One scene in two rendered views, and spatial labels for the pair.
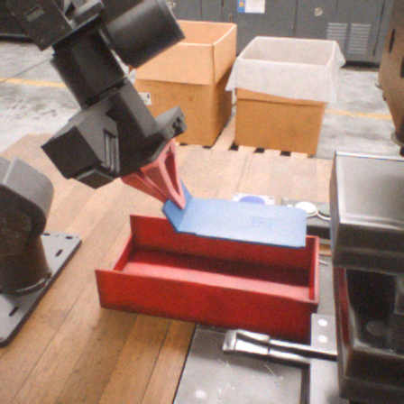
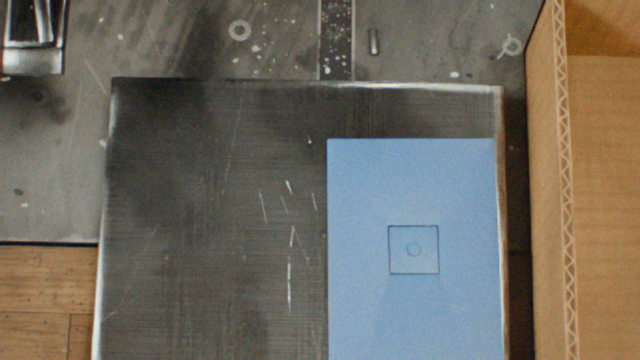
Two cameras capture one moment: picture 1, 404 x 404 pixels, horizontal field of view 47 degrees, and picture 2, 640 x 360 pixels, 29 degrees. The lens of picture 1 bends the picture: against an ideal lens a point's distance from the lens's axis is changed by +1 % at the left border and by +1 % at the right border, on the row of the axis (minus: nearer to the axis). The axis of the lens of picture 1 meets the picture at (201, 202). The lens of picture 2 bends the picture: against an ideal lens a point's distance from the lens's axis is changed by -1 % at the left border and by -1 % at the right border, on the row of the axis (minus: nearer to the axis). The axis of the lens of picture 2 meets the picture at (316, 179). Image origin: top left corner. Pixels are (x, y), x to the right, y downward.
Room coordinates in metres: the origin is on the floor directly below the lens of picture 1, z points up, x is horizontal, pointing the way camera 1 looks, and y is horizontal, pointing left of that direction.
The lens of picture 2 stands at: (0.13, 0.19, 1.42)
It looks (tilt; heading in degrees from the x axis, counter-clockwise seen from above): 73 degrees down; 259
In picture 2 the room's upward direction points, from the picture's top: straight up
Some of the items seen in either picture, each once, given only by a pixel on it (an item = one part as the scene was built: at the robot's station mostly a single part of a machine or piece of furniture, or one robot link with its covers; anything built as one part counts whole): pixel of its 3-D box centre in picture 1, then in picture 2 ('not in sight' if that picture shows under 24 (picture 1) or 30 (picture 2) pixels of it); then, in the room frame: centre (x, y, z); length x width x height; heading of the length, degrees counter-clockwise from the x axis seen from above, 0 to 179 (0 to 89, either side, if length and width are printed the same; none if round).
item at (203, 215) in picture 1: (236, 210); not in sight; (0.42, -0.04, 1.02); 0.15 x 0.07 x 0.03; 78
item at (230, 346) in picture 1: (266, 348); not in sight; (0.27, -0.06, 0.98); 0.07 x 0.02 x 0.01; 78
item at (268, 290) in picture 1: (211, 270); not in sight; (0.43, -0.01, 0.93); 0.25 x 0.12 x 0.06; 78
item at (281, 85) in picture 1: (288, 92); not in sight; (2.65, -0.51, 0.40); 0.69 x 0.60 x 0.50; 163
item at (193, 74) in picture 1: (184, 80); not in sight; (2.77, 0.11, 0.43); 0.59 x 0.54 x 0.58; 164
